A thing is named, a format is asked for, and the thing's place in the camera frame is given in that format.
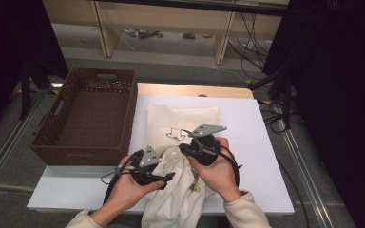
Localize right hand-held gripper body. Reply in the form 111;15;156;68
189;123;228;167

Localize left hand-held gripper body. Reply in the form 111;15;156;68
128;144;169;188

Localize white garment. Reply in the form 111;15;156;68
140;145;217;228

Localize brown woven basket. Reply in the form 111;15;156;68
29;66;139;167

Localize person's right hand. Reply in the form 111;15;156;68
187;136;244;204

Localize person's left hand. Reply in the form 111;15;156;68
104;154;166;217

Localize white board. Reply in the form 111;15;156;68
26;93;296;217

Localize wooden table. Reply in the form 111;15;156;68
137;82;255;100

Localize black metal stand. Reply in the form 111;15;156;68
18;59;33;121
246;31;299;131

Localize pile of plastic wrap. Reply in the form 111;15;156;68
121;28;164;40

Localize wooden shelf unit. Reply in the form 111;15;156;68
42;0;290;67

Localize black curtain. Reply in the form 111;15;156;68
261;0;365;228
0;0;69;134

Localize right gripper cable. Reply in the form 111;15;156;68
216;145;243;188

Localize black floor cables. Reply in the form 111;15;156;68
259;97;293;135

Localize aluminium floor rail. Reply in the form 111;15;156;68
0;89;49;195
278;126;335;228

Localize hanging black cables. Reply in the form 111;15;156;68
227;11;268;72

